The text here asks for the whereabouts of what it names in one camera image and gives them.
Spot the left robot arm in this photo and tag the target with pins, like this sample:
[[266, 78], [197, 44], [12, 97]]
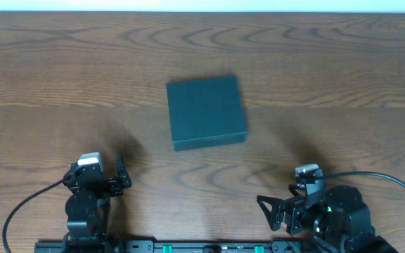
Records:
[[89, 206]]

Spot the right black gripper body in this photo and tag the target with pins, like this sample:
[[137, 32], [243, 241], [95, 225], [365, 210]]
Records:
[[287, 211]]

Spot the black gift box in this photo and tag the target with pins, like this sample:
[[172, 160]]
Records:
[[206, 112]]

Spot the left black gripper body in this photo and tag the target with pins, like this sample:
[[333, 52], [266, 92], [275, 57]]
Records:
[[110, 184]]

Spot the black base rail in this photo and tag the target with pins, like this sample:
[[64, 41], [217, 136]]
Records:
[[148, 246]]

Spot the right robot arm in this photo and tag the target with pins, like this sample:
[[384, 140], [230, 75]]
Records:
[[337, 218]]

